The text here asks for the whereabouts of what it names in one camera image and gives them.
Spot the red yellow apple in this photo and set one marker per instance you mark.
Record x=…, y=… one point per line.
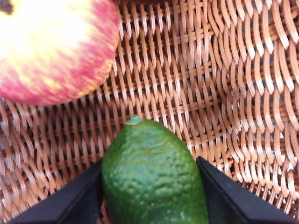
x=53, y=51

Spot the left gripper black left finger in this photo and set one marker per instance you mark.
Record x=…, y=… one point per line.
x=74, y=205

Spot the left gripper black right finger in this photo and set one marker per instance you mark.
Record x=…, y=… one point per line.
x=233, y=205

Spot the brown wicker basket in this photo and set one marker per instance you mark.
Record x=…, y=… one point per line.
x=187, y=81

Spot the green avocado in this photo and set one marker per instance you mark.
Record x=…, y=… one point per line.
x=151, y=177

